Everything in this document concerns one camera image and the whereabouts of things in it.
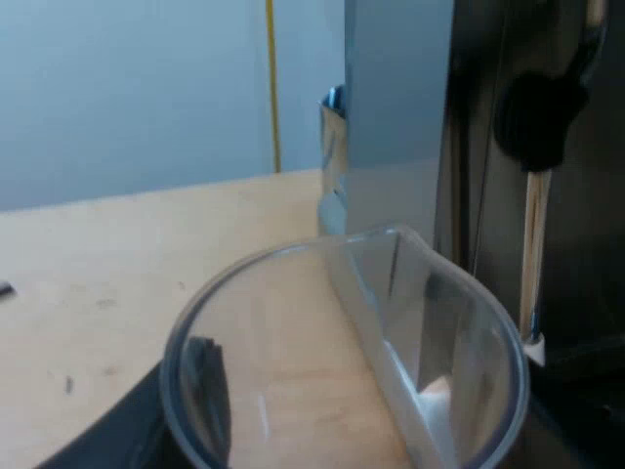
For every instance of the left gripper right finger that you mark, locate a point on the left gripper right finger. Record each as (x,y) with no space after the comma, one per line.
(542,439)

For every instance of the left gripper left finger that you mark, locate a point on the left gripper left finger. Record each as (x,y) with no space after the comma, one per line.
(127,430)

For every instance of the clear measuring glass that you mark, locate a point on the clear measuring glass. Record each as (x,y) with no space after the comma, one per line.
(312,391)

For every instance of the steel espresso machine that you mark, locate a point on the steel espresso machine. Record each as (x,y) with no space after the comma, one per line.
(576,234)

